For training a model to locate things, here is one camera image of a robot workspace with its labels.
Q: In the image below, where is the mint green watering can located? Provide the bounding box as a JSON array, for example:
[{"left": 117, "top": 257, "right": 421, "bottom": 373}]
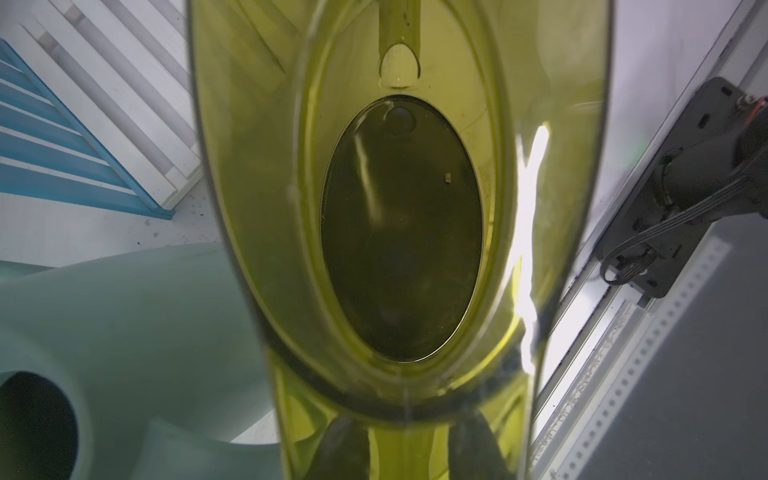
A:
[{"left": 1, "top": 243, "right": 282, "bottom": 479}]

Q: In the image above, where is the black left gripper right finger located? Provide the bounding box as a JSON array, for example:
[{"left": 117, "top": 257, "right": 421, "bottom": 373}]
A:
[{"left": 448, "top": 414, "right": 512, "bottom": 480}]

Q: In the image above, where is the aluminium mounting rail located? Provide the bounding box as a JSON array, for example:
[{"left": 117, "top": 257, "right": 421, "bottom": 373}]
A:
[{"left": 530, "top": 1, "right": 767, "bottom": 479}]

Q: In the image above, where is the blue and white slatted shelf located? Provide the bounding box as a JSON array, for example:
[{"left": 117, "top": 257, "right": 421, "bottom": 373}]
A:
[{"left": 1, "top": 0, "right": 203, "bottom": 219}]

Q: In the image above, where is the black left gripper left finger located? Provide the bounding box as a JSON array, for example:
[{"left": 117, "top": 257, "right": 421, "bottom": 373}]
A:
[{"left": 305, "top": 417, "right": 370, "bottom": 480}]

